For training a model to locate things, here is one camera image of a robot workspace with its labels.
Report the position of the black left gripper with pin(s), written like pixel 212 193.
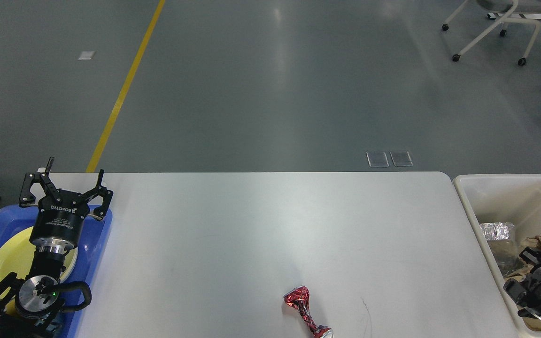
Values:
pixel 59 223

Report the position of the brown paper bag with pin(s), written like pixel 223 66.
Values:
pixel 532 323

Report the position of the yellow plastic plate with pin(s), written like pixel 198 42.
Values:
pixel 16 255

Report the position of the red foil wrapper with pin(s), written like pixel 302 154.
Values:
pixel 298 298

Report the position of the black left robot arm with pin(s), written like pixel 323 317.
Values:
pixel 29 305

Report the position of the white plate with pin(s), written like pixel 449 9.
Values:
pixel 70 261

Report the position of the beige plastic bin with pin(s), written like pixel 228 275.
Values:
pixel 502 198

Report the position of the white rolling chair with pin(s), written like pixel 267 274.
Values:
pixel 508 12

